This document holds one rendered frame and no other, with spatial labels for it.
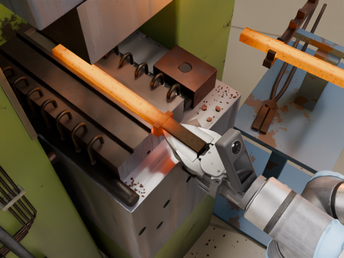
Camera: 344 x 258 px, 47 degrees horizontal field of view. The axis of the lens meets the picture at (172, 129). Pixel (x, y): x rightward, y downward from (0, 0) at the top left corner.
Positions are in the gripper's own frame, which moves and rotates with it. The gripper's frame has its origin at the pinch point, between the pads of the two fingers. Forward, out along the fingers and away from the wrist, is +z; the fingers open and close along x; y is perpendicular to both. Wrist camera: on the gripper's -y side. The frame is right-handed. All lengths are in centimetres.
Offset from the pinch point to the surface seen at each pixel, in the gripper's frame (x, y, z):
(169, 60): 14.7, 2.2, 13.1
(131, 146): -7.5, 1.1, 3.9
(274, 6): 157, 100, 48
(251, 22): 136, 100, 51
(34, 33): 0.4, 1.8, 42.5
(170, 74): 11.7, 2.1, 10.2
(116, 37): -7.5, -28.2, 3.3
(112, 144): -9.1, 2.1, 7.5
